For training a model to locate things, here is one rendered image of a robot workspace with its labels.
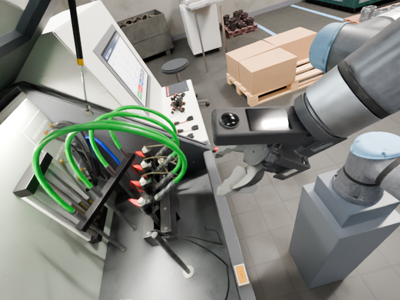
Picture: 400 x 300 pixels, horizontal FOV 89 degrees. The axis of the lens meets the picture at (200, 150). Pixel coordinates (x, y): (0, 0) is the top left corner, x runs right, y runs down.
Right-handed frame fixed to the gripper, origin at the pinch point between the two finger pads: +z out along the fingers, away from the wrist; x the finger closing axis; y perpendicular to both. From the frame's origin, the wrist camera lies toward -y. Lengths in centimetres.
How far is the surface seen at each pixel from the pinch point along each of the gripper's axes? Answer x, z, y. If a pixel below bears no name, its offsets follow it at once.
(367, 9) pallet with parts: 350, -33, 294
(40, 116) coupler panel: 30, 45, -40
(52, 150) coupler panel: 20, 49, -34
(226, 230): -3.6, 28.8, 23.6
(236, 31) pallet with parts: 469, 146, 184
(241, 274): -16.2, 23.2, 23.5
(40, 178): 3.8, 30.9, -30.8
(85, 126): 9.6, 12.1, -24.2
